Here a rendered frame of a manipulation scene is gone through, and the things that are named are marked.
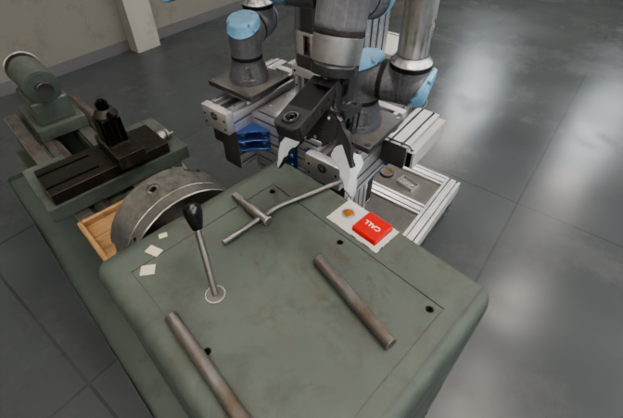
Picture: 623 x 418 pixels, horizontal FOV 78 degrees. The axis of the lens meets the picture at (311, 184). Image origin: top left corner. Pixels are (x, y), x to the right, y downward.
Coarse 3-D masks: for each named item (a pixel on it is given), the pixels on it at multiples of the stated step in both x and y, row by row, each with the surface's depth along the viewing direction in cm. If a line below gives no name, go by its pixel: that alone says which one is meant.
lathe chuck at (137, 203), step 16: (160, 176) 94; (176, 176) 95; (192, 176) 97; (208, 176) 102; (144, 192) 91; (160, 192) 90; (128, 208) 90; (144, 208) 88; (112, 224) 93; (128, 224) 89; (112, 240) 94; (128, 240) 88
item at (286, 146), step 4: (284, 140) 65; (288, 140) 65; (292, 140) 64; (280, 144) 66; (284, 144) 65; (288, 144) 65; (292, 144) 64; (296, 144) 64; (300, 144) 65; (280, 148) 66; (284, 148) 66; (288, 148) 65; (292, 148) 66; (280, 152) 67; (284, 152) 66; (288, 152) 66; (292, 152) 67; (280, 156) 67; (284, 156) 66; (280, 160) 67; (284, 160) 68; (280, 164) 68
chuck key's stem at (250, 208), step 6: (234, 198) 85; (240, 198) 83; (240, 204) 84; (246, 204) 82; (252, 204) 82; (252, 210) 81; (258, 210) 80; (258, 216) 80; (264, 216) 79; (270, 216) 79; (264, 222) 79; (270, 222) 80
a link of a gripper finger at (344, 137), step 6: (342, 126) 58; (342, 132) 58; (348, 132) 59; (336, 138) 59; (342, 138) 59; (348, 138) 58; (336, 144) 60; (342, 144) 59; (348, 144) 59; (348, 150) 59; (348, 156) 59; (354, 162) 61
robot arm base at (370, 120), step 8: (368, 104) 116; (376, 104) 119; (368, 112) 118; (376, 112) 120; (360, 120) 119; (368, 120) 119; (376, 120) 120; (360, 128) 119; (368, 128) 120; (376, 128) 122
